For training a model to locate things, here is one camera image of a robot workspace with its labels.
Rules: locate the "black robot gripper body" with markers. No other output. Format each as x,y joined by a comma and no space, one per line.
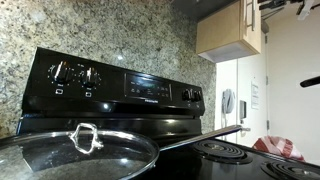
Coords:
271,4

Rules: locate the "steel cabinet bar handle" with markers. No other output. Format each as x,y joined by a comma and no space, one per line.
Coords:
252,14

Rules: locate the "wooden cabinet door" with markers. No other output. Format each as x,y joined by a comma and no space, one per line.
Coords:
251,39

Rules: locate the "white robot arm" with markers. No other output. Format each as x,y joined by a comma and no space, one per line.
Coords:
303,10

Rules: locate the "paper notice on door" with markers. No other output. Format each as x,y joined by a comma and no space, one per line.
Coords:
254,96

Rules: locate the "door lever lock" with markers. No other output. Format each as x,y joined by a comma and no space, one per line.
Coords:
243,115

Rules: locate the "dark range hood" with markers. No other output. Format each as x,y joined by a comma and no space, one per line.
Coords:
200,9

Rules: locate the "red white striped cloth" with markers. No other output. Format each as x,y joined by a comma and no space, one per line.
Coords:
278,146

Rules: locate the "near right coil burner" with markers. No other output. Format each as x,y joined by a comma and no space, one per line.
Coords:
221,152

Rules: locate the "coil burner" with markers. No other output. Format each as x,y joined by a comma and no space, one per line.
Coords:
221,152
290,171

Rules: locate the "far right coil burner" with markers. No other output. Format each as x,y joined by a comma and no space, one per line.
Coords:
290,171

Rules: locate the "black electric stove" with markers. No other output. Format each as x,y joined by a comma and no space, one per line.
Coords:
63,91

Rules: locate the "steel frying pan with lid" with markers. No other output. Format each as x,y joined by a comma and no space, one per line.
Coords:
86,153

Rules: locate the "grey wall phone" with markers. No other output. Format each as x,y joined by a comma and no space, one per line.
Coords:
228,101

